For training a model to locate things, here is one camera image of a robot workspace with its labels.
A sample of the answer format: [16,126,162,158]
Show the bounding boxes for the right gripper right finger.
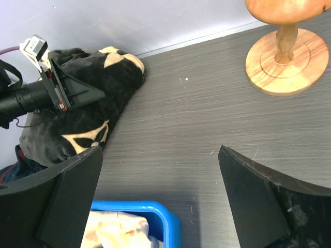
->
[218,146,330,248]

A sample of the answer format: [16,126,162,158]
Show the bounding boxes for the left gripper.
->
[40,59,106,112]

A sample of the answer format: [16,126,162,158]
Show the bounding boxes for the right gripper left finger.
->
[1,146,103,247]

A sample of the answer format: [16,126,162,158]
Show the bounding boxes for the navy and red cloth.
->
[0,145,46,184]

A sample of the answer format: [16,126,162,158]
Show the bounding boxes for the black floral blanket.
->
[20,46,146,167]

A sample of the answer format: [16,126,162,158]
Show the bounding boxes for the blue plastic bin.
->
[91,200,182,248]

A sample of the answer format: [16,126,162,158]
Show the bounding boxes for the wooden hat stand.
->
[245,0,330,96]

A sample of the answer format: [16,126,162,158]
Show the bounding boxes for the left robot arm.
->
[1,59,106,129]

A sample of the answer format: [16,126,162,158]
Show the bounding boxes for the beige bucket hat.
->
[81,211,163,248]

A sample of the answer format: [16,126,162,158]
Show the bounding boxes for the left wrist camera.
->
[19,35,51,72]

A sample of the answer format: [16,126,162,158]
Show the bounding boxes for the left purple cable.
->
[0,45,21,56]

